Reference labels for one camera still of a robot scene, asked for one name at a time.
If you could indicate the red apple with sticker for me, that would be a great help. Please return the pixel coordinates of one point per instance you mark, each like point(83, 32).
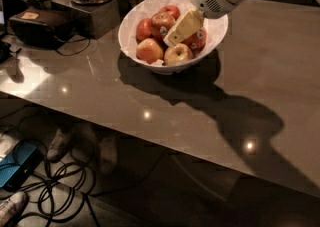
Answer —
point(161, 23)
point(197, 41)

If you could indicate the black device with label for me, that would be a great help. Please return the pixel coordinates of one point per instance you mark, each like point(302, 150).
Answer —
point(47, 29)

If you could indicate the red apple centre with sticker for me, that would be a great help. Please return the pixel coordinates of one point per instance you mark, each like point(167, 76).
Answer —
point(161, 23)

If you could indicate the white bowl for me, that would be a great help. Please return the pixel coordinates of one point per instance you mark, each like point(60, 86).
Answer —
point(173, 67)

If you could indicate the red apple top back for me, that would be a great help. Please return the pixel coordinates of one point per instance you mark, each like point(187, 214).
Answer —
point(173, 10)

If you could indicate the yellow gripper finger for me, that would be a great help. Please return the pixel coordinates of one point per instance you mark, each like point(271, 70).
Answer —
point(186, 25)

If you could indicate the white shoe bottom left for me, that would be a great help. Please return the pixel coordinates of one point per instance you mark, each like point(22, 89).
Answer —
point(11, 207)

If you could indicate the red apple left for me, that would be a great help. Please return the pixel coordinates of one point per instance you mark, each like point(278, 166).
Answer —
point(143, 29)

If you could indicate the red apple right with sticker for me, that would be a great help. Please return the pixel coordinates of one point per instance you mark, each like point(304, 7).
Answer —
point(197, 41)

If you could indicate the white shoe under table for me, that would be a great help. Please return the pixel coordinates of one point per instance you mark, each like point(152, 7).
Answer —
point(59, 146)

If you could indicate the dark metal stand box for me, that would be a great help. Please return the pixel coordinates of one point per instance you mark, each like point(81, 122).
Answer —
point(92, 21)

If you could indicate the yellow-red apple front left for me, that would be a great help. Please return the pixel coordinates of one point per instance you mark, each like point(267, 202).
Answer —
point(149, 50)

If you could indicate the blue box on floor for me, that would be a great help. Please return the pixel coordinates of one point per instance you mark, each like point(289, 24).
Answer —
point(18, 165)

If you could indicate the yellow apple front right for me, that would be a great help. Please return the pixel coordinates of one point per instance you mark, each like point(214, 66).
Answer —
point(177, 54)

